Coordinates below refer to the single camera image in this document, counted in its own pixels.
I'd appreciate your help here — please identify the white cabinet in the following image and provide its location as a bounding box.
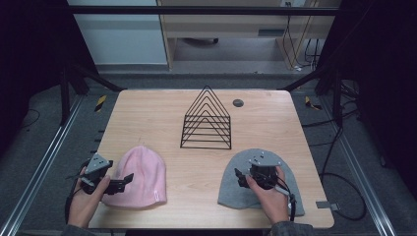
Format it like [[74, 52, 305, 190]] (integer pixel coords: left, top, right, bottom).
[[67, 0, 168, 66]]

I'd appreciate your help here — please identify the aluminium floor rail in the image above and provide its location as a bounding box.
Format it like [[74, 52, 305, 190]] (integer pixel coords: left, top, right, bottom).
[[0, 94, 85, 236], [319, 96, 398, 236]]

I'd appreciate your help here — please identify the black frame strut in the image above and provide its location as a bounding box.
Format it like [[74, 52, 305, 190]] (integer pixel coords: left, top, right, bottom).
[[58, 63, 128, 126], [278, 64, 345, 128]]

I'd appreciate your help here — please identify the black wire rack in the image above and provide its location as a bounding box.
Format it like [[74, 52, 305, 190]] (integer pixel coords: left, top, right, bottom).
[[179, 85, 233, 150]]

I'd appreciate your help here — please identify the left hand-held gripper cable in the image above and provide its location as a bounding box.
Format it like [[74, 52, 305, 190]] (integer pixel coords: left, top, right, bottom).
[[64, 159, 90, 225]]

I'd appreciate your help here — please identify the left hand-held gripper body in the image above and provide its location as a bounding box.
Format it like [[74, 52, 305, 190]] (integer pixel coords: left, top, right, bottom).
[[80, 152, 114, 195]]

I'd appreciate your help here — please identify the black horizontal frame bar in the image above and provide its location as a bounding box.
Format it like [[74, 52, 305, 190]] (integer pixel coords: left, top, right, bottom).
[[67, 5, 340, 16]]

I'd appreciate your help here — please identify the grey tape strip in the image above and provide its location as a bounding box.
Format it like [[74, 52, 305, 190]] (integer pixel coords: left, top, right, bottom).
[[316, 201, 340, 211]]

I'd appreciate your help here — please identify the yellow cable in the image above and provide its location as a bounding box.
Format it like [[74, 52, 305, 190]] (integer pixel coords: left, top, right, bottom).
[[287, 0, 319, 69]]

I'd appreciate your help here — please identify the person's left hand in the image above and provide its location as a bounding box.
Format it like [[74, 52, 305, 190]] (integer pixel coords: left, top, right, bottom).
[[67, 166, 111, 229]]

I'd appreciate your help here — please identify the black floor cable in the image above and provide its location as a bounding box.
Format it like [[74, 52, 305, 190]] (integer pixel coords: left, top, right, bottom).
[[301, 107, 368, 221]]

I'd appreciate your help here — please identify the person's right hand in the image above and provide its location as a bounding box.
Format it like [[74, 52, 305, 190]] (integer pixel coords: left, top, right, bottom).
[[245, 165, 291, 225]]

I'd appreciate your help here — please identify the pink knit beanie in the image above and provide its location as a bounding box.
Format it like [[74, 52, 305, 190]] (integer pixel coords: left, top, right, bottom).
[[101, 145, 168, 209]]

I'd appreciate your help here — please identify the hand-held gripper cable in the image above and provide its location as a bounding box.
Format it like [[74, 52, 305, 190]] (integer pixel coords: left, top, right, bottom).
[[64, 159, 90, 225], [273, 173, 297, 222]]

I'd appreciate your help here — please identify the right hand-held gripper cable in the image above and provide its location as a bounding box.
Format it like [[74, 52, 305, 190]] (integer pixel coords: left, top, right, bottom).
[[273, 173, 297, 222]]

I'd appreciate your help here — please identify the grey knit beanie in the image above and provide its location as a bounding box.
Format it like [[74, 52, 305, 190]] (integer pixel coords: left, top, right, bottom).
[[216, 147, 306, 217]]

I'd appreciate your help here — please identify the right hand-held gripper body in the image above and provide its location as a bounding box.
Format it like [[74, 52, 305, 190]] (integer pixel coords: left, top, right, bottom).
[[248, 157, 283, 191]]

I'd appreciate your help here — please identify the yellow black hazard tape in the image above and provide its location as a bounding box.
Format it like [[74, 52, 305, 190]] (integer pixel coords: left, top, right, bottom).
[[304, 95, 323, 111], [94, 94, 108, 113]]

